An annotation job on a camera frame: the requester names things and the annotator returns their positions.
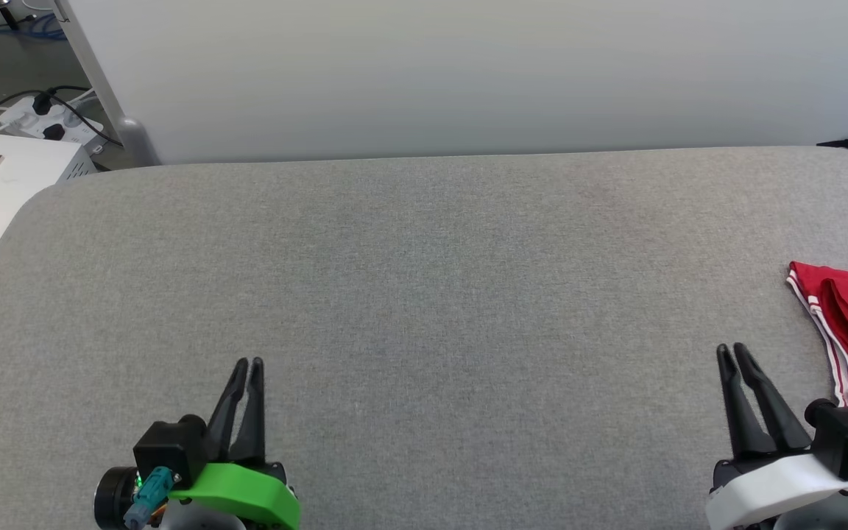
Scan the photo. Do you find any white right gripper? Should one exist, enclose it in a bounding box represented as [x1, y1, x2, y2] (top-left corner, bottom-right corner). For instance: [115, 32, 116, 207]
[704, 342, 848, 530]

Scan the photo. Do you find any teal cable connector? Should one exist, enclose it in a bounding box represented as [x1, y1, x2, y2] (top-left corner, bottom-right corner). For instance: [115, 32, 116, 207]
[124, 466, 177, 530]

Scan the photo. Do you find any white power strip with plugs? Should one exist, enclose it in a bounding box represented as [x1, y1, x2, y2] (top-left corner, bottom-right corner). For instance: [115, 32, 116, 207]
[0, 94, 106, 149]

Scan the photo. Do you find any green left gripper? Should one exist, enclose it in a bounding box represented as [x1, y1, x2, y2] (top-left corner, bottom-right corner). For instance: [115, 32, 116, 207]
[170, 357, 300, 530]

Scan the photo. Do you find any white partition panel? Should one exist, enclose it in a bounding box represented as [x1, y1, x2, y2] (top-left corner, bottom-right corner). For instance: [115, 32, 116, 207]
[63, 0, 848, 165]

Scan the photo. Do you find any grey partition post with foot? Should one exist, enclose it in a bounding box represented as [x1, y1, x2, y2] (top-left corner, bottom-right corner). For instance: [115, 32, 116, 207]
[52, 0, 162, 168]

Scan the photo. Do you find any white cabinet box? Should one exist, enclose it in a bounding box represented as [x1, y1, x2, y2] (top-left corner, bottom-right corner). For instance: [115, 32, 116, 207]
[0, 129, 99, 328]

